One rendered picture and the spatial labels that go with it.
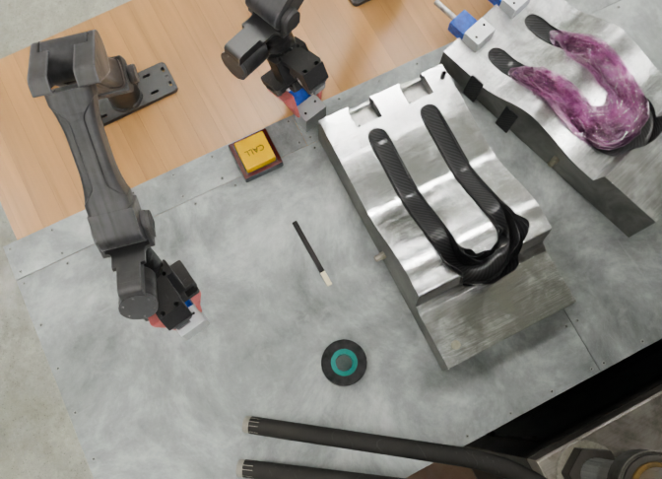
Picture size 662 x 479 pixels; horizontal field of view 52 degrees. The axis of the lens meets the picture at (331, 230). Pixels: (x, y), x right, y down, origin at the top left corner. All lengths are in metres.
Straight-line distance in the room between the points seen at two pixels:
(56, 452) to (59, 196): 0.98
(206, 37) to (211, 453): 0.81
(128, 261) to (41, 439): 1.21
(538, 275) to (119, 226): 0.72
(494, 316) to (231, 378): 0.48
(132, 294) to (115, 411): 0.33
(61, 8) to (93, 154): 1.62
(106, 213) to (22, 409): 1.27
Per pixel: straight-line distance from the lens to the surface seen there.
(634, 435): 1.38
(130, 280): 1.03
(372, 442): 1.17
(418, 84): 1.34
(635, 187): 1.32
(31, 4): 2.64
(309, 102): 1.33
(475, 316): 1.23
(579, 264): 1.37
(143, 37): 1.50
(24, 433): 2.22
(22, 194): 1.43
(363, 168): 1.24
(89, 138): 1.00
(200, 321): 1.22
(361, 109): 1.31
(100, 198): 1.02
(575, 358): 1.33
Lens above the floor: 2.05
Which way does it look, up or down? 75 degrees down
